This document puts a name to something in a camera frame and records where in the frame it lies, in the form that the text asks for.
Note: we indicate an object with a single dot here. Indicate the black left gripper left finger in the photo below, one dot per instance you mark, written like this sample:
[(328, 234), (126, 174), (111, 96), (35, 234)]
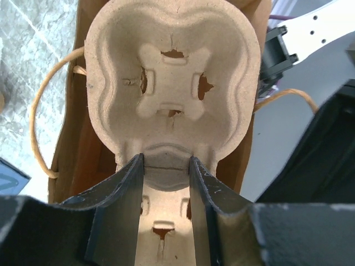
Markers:
[(96, 227)]

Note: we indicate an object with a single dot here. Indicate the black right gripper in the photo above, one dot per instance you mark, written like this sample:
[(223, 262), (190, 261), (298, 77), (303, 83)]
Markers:
[(321, 168)]

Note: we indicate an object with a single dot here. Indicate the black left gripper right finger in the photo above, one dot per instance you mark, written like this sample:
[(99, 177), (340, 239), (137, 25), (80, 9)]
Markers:
[(230, 230)]

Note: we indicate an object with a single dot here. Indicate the brown pulp cup carrier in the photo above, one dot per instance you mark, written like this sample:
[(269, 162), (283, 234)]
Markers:
[(170, 80)]

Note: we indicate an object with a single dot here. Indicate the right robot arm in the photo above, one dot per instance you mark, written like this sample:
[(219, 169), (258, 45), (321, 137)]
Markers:
[(293, 40)]

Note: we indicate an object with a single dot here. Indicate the blue alphabet placemat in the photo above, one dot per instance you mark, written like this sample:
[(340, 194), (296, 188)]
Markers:
[(13, 180)]

